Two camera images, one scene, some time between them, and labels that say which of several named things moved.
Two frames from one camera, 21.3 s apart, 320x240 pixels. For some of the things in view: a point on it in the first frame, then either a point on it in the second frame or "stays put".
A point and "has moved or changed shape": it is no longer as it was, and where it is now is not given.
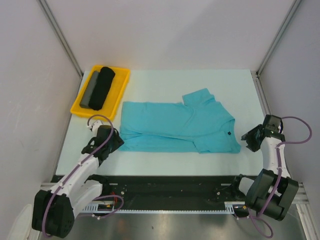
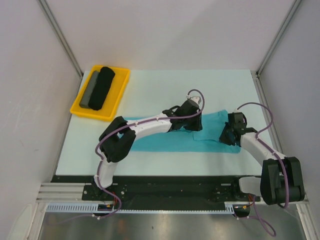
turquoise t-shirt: [198, 124] has moved or changed shape
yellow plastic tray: [109, 106] stays put
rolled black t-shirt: [105, 78] stays put
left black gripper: [117, 142] -> [197, 126]
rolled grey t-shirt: [89, 90] stays put
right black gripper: [251, 145] -> [222, 138]
